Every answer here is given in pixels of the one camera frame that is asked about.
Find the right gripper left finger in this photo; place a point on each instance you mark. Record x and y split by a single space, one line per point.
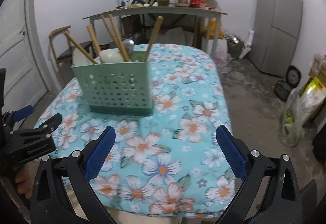
50 202

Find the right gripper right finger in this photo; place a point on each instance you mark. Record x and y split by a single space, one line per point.
281 202

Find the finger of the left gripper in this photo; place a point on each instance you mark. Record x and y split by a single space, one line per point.
45 128
21 114

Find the bamboo chopstick pair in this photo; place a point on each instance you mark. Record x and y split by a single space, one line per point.
94 41
80 48

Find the left hand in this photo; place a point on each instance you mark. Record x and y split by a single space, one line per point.
25 179

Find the white panel door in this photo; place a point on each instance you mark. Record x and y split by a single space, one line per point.
23 84

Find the clear plastic vegetable bag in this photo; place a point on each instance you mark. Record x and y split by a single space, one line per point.
291 127

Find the wooden chair black seat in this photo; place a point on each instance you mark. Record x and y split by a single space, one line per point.
65 56

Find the green star-holed utensil holder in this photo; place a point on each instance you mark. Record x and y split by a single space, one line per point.
118 88

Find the floral blue tablecloth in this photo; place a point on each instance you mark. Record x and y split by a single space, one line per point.
165 165

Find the yellow green snack bag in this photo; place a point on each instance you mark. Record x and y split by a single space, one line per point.
312 96

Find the black rice cooker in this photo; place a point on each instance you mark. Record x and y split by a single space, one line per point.
283 88

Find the metal spoon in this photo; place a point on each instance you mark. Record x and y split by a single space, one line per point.
129 45

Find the silver refrigerator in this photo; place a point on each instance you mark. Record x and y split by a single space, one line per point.
276 30

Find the yellow plastic bag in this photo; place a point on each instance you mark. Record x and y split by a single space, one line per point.
210 30

